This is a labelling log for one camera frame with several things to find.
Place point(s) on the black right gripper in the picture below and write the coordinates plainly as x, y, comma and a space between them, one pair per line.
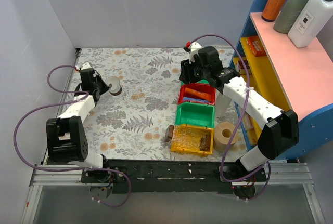
187, 71

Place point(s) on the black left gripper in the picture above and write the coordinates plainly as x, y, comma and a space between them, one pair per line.
101, 86

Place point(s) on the clear glass cup brown band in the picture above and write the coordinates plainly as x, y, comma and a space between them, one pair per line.
114, 84

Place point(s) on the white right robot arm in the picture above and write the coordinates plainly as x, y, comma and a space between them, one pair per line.
279, 128

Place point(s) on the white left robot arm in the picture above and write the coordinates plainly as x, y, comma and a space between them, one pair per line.
66, 138

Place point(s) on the orange toothpaste tube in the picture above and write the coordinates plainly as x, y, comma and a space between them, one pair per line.
197, 94

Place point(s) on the blue toothpaste tube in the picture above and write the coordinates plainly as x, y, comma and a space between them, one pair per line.
188, 99

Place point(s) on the red plastic bin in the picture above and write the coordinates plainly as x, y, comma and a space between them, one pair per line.
199, 87

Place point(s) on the red white small box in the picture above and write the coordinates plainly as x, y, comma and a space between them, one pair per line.
241, 69

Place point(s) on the clear plastic cup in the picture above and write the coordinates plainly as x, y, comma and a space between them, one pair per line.
222, 103

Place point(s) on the green plastic bin near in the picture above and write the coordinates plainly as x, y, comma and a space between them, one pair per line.
195, 114

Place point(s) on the orange soap box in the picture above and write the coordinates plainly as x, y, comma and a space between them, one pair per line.
255, 45

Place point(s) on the toilet paper roll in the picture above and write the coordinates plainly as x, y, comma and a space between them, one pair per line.
222, 133

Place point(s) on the yellow plastic bin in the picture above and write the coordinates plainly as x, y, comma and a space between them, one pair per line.
191, 141

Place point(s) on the blue shelf unit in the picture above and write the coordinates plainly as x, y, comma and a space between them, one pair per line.
291, 78

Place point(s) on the grey pump bottle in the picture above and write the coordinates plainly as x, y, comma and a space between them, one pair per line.
288, 15

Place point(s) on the white square bottle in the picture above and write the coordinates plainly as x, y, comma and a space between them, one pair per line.
310, 21

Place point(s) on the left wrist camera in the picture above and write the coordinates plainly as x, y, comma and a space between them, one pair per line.
83, 67

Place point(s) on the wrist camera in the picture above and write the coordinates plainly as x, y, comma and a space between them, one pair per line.
192, 49
83, 67

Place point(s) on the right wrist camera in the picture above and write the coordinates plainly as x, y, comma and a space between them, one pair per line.
192, 49

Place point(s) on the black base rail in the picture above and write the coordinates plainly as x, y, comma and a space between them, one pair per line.
177, 176

